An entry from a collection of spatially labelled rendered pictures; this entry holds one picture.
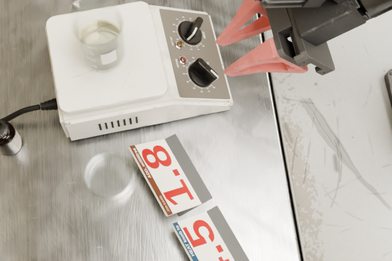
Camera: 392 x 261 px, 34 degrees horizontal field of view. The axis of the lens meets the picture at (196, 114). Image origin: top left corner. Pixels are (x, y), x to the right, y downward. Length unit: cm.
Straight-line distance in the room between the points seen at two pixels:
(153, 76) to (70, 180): 16
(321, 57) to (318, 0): 7
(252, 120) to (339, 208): 15
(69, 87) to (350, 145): 34
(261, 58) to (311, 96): 21
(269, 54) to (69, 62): 23
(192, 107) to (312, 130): 16
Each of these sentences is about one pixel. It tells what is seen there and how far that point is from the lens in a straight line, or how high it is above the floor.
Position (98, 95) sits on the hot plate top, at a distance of 69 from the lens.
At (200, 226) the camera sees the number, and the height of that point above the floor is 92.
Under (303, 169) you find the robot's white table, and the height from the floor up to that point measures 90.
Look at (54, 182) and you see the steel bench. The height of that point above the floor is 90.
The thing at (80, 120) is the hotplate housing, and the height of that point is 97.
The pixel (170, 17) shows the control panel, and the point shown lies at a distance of 76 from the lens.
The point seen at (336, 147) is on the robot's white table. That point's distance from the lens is 78.
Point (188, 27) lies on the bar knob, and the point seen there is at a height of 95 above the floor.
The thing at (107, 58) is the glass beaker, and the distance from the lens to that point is 67.
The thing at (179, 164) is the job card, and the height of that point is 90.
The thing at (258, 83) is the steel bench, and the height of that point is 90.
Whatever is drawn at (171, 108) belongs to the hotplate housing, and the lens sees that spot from 71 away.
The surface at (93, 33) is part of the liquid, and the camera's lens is 69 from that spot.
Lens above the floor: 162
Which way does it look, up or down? 69 degrees down
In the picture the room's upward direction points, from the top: 7 degrees clockwise
